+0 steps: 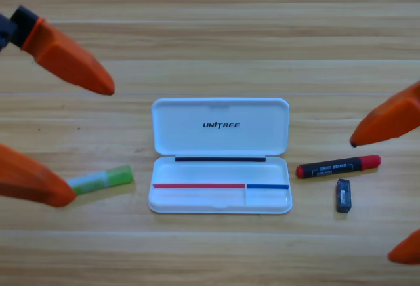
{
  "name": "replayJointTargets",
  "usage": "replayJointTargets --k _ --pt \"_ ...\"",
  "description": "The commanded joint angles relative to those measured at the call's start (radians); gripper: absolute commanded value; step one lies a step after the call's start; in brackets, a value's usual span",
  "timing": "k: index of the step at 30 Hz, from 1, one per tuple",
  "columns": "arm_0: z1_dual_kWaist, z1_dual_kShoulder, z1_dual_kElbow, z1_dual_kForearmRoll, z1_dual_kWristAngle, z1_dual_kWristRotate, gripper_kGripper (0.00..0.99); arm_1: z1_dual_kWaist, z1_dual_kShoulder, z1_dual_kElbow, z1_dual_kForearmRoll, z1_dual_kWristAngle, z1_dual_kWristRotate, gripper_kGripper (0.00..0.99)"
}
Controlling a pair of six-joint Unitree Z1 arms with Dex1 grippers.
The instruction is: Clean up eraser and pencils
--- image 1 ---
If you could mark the white Unitree pencil case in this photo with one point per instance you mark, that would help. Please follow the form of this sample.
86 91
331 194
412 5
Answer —
220 135

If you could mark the red and black marker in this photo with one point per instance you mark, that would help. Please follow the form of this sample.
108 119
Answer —
338 167

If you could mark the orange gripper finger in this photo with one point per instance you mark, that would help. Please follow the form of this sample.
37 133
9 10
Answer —
29 179
408 251
390 118

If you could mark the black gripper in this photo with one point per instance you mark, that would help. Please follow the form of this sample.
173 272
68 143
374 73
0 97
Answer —
6 31

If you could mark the black eraser with label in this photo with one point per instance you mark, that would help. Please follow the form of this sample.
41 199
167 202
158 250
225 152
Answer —
343 195

